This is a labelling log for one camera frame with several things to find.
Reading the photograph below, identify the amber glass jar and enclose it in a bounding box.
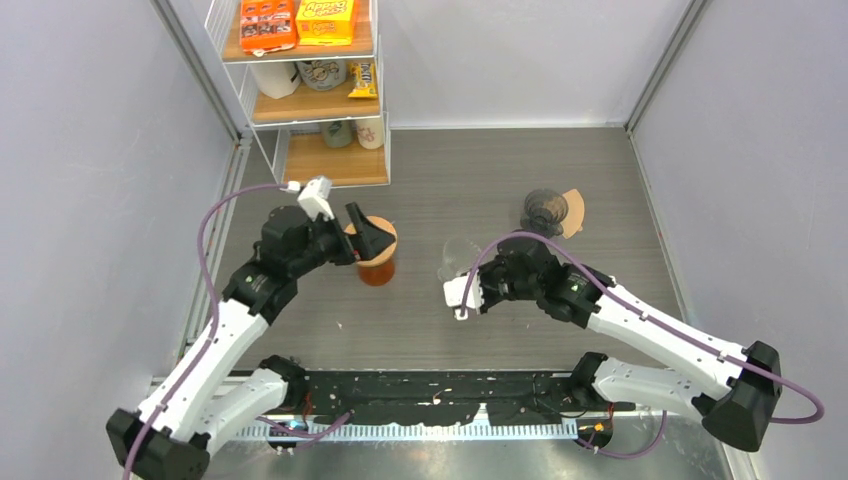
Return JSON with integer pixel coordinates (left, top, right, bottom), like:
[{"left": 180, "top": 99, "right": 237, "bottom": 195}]
[{"left": 357, "top": 259, "right": 396, "bottom": 287}]

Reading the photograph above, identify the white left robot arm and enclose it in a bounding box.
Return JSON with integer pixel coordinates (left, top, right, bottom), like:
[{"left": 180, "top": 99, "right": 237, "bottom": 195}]
[{"left": 106, "top": 203, "right": 397, "bottom": 479}]

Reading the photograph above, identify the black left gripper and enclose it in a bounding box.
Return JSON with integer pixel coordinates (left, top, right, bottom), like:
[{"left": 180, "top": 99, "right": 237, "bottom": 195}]
[{"left": 290, "top": 203, "right": 395, "bottom": 278}]

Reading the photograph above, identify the yellow snack box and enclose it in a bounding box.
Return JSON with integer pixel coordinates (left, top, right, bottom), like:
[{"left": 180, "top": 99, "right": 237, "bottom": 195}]
[{"left": 295, "top": 0, "right": 358, "bottom": 46}]

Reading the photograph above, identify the orange snack box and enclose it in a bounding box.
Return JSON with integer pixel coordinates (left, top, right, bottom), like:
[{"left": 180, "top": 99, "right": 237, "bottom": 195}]
[{"left": 238, "top": 0, "right": 298, "bottom": 56}]

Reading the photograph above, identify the round wooden dripper stand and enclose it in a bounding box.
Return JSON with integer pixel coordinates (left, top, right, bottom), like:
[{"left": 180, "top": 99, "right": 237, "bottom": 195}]
[{"left": 344, "top": 215, "right": 398, "bottom": 268}]

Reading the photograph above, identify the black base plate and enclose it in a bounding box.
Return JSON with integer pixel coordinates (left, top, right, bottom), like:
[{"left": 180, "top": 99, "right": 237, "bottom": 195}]
[{"left": 271, "top": 370, "right": 635, "bottom": 427}]

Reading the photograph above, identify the brown paper filter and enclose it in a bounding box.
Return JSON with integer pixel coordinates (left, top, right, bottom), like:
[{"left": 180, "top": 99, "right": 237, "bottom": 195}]
[{"left": 561, "top": 189, "right": 586, "bottom": 239}]

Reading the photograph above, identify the white wire wooden shelf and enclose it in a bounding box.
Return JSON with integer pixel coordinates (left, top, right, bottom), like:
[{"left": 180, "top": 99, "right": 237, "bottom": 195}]
[{"left": 201, "top": 1, "right": 391, "bottom": 187}]

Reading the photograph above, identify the clear glass dripper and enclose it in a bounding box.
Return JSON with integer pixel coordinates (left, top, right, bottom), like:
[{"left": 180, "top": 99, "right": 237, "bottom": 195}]
[{"left": 437, "top": 237, "right": 481, "bottom": 283}]

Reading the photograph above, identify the white paper roll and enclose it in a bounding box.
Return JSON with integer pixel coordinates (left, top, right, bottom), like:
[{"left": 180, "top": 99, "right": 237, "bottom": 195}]
[{"left": 249, "top": 62, "right": 301, "bottom": 99}]

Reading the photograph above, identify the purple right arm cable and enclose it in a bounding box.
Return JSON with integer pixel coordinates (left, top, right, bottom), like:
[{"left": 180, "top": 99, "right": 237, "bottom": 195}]
[{"left": 460, "top": 230, "right": 826, "bottom": 426}]

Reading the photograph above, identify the yellow candy bag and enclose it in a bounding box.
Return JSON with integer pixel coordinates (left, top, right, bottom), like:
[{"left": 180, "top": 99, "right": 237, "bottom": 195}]
[{"left": 348, "top": 61, "right": 378, "bottom": 100}]

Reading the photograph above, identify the printed white mug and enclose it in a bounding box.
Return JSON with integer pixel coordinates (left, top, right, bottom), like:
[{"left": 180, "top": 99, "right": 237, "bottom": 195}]
[{"left": 296, "top": 60, "right": 348, "bottom": 91}]

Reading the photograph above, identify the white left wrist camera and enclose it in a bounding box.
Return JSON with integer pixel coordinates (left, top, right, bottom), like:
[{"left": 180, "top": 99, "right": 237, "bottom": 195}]
[{"left": 297, "top": 175, "right": 335, "bottom": 221}]

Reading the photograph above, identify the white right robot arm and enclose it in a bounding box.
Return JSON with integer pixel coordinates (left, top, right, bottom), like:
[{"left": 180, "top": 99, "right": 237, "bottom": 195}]
[{"left": 469, "top": 231, "right": 782, "bottom": 452}]

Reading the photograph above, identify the white patterned cup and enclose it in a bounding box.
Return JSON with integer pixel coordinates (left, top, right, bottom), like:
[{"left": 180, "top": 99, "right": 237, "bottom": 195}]
[{"left": 354, "top": 117, "right": 385, "bottom": 150}]

